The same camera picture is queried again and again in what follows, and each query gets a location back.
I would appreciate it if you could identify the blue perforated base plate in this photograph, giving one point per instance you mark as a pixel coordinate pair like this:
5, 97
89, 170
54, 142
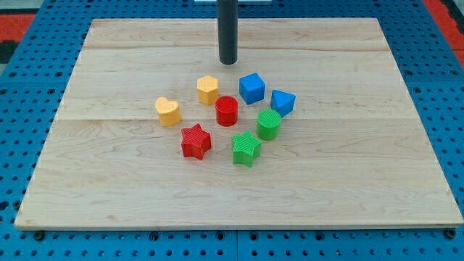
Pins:
35, 79

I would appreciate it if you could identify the yellow hexagon block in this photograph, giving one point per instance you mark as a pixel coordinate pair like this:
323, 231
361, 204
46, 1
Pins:
207, 90

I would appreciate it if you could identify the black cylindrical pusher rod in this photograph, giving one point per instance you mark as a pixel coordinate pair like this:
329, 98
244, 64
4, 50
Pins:
227, 25

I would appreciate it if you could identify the green star block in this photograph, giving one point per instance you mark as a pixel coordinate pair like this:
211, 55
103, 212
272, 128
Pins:
246, 148

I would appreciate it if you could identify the red cylinder block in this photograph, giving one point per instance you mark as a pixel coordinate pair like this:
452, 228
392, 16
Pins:
226, 110

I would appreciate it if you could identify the red star block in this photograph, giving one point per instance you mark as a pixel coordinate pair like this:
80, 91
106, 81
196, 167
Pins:
195, 142

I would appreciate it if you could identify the wooden board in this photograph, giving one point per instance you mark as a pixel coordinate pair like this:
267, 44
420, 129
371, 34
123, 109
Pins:
353, 154

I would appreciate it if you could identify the blue cube block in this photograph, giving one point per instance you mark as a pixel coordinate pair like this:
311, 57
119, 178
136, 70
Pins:
251, 88

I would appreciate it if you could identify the yellow heart block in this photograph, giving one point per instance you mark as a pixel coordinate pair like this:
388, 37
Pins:
168, 111

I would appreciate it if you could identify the blue triangle block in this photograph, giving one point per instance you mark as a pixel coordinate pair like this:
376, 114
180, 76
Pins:
282, 102

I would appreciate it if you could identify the green cylinder block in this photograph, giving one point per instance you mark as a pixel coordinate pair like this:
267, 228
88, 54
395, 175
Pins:
268, 124

